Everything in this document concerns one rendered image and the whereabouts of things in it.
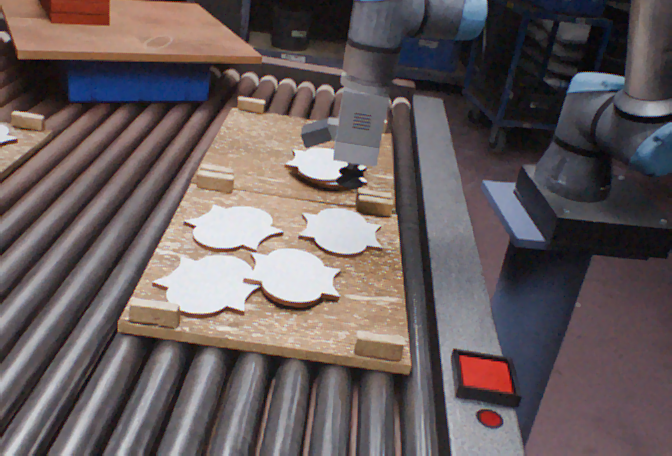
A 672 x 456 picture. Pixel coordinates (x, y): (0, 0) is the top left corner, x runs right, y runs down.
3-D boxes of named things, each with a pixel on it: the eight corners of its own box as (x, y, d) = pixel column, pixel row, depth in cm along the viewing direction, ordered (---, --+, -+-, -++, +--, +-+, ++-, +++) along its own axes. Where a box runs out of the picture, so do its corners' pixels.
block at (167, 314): (181, 321, 88) (182, 302, 87) (177, 330, 87) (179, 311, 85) (131, 313, 88) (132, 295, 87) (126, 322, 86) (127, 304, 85)
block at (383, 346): (400, 354, 89) (405, 335, 88) (401, 363, 87) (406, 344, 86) (352, 347, 89) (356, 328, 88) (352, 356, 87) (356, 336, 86)
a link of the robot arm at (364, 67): (346, 48, 98) (347, 35, 106) (340, 81, 100) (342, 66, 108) (401, 57, 98) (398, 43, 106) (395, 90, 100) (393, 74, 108)
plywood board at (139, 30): (196, 10, 202) (197, 3, 201) (261, 64, 163) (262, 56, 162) (-3, -1, 180) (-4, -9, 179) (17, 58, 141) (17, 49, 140)
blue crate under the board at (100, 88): (174, 62, 190) (176, 23, 185) (211, 103, 165) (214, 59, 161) (46, 60, 176) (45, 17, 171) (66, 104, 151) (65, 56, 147)
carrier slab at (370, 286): (395, 222, 125) (397, 214, 124) (409, 375, 88) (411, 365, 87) (190, 191, 124) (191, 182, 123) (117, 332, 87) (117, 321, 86)
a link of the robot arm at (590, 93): (588, 127, 152) (609, 63, 146) (634, 154, 141) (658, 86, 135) (541, 128, 147) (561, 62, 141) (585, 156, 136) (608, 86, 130)
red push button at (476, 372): (503, 371, 93) (506, 362, 92) (511, 402, 87) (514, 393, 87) (456, 363, 93) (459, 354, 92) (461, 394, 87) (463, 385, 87)
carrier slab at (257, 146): (389, 139, 162) (390, 132, 162) (394, 221, 125) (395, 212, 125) (231, 113, 162) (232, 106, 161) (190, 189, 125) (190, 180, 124)
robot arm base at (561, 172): (596, 174, 156) (611, 131, 152) (618, 206, 143) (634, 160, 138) (526, 164, 156) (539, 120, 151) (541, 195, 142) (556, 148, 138)
